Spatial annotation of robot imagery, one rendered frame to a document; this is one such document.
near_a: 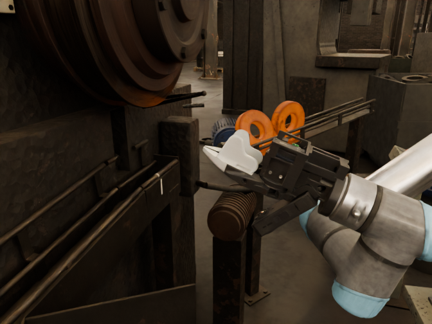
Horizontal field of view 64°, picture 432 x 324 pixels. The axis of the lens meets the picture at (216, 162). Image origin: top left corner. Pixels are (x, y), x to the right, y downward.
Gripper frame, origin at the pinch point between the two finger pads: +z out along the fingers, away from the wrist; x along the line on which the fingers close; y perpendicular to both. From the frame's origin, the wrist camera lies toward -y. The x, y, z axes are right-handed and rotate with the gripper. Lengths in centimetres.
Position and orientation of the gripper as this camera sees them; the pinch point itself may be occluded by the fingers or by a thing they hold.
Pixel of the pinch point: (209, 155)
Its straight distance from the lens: 55.3
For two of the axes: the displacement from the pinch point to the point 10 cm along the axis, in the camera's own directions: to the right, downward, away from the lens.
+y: 3.0, -8.6, -4.0
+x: -3.0, 3.2, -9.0
